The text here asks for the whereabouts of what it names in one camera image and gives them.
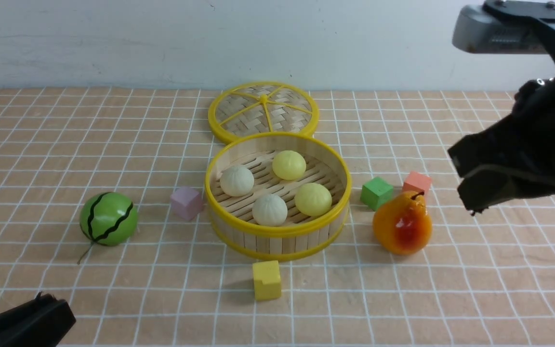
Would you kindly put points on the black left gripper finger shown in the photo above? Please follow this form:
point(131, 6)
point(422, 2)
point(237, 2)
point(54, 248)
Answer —
point(40, 322)

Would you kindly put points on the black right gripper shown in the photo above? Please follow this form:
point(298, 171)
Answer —
point(483, 160)

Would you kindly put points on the yellow bun front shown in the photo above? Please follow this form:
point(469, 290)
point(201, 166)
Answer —
point(313, 199)

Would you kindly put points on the yellow bun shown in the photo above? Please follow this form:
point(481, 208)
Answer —
point(313, 199)
point(289, 165)

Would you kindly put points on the yellow bun back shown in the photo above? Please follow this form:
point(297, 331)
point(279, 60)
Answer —
point(289, 165)

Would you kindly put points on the white bun front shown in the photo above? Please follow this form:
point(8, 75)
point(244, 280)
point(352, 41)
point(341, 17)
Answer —
point(269, 210)

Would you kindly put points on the white bun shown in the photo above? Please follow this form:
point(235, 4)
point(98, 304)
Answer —
point(269, 210)
point(237, 180)

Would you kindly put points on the bamboo steamer tray yellow rim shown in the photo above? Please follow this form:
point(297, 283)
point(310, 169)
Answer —
point(300, 235)

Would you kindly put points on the woven bamboo steamer lid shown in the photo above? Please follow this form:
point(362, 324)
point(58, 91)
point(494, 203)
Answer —
point(262, 107)

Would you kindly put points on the pink foam cube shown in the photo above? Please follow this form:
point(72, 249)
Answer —
point(417, 182)

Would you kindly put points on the orange toy pear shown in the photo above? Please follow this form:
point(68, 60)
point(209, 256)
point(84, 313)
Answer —
point(403, 226)

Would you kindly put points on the green foam cube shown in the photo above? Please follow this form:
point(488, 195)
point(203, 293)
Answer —
point(376, 192)

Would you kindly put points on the green toy watermelon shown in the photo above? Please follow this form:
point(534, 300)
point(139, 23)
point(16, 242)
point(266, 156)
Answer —
point(108, 218)

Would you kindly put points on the purple foam cube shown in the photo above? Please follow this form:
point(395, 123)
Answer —
point(186, 202)

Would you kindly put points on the yellow foam block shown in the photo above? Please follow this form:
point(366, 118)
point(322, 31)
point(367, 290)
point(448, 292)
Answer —
point(267, 281)

